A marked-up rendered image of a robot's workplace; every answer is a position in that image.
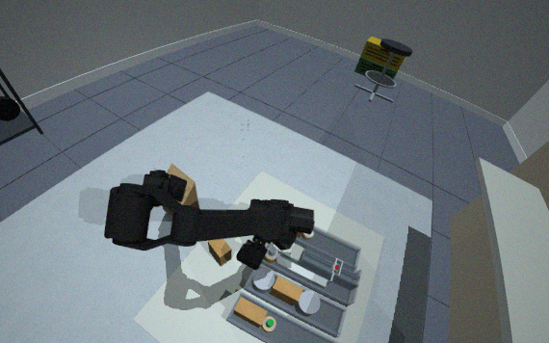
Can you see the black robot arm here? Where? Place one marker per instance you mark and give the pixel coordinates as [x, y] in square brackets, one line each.
[129, 208]

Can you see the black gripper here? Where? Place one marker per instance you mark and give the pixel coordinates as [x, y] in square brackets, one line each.
[251, 253]

